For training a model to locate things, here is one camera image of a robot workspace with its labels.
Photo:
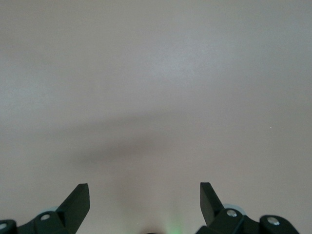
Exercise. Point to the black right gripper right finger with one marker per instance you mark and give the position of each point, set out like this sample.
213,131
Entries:
212,209

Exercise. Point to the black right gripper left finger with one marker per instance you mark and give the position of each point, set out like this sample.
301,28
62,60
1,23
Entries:
73,209

